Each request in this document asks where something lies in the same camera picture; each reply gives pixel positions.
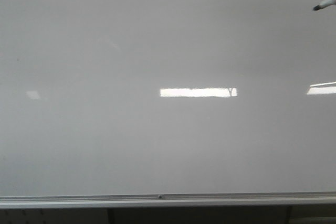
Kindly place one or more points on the white marker black tip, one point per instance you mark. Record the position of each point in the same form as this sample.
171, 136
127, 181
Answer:
324, 4

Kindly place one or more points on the white whiteboard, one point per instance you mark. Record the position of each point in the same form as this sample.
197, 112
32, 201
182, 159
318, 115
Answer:
126, 97

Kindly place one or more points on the aluminium whiteboard tray rail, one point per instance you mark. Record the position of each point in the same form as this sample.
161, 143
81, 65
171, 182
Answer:
166, 200

